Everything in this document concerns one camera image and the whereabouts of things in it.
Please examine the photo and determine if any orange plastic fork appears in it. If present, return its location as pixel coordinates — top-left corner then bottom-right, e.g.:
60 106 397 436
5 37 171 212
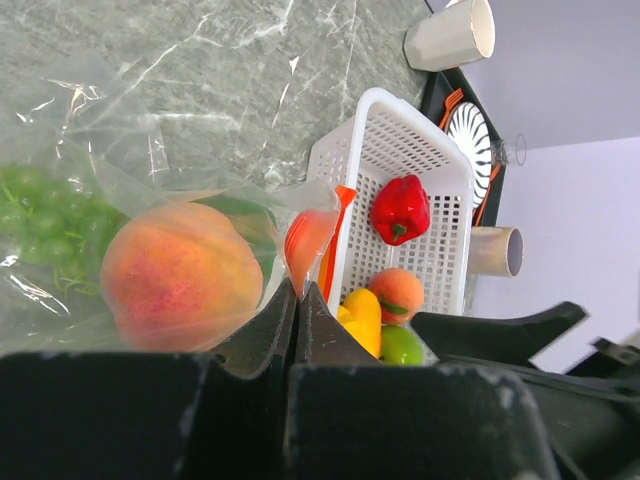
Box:
439 88 464 131

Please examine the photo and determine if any black white striped plate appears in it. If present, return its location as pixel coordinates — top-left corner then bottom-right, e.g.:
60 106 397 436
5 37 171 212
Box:
445 102 492 209

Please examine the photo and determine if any orange plastic spoon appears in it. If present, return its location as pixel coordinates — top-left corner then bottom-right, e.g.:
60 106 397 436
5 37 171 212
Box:
473 166 502 226

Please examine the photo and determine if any clear zip bag orange zipper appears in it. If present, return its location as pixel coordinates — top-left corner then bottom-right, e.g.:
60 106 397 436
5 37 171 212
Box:
1 55 341 355

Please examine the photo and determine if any white ceramic mug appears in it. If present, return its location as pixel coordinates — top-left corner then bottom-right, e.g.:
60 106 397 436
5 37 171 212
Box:
403 0 496 72

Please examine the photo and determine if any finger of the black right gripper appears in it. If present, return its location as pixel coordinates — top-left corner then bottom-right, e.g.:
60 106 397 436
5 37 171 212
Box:
410 301 588 366

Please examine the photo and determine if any yellow bell pepper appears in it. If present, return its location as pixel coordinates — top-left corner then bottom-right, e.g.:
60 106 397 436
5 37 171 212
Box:
338 288 382 359

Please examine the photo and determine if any green apple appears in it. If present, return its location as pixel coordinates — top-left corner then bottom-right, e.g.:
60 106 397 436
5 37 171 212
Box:
379 325 424 366

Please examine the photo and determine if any clear glass cup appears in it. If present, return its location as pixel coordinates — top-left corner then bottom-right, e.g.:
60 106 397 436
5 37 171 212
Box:
491 133 527 166

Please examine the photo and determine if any beige mug purple inside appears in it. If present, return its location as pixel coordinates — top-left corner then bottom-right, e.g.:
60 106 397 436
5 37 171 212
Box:
468 226 524 278

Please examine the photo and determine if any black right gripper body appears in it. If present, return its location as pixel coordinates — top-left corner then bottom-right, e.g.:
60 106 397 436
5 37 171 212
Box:
440 356 639 479

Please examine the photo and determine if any peach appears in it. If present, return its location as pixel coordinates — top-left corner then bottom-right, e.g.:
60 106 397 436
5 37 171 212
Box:
369 268 425 325
100 202 263 352

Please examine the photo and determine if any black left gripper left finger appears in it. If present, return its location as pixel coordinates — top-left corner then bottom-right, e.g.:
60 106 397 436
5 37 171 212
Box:
1 281 297 479

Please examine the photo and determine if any white plastic perforated basket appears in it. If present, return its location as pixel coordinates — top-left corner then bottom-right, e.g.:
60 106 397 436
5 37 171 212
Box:
307 88 474 315

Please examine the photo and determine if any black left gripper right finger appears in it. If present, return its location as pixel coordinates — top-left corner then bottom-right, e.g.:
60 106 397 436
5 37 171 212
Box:
287 285 559 479

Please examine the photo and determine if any red bell pepper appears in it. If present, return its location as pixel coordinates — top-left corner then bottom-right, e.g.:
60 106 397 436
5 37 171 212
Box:
370 174 431 246

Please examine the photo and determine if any black rectangular tray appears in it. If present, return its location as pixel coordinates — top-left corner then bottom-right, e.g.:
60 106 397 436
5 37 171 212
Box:
419 68 506 227

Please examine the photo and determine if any green bell pepper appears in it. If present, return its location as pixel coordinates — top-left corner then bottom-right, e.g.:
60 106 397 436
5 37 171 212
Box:
195 193 276 290

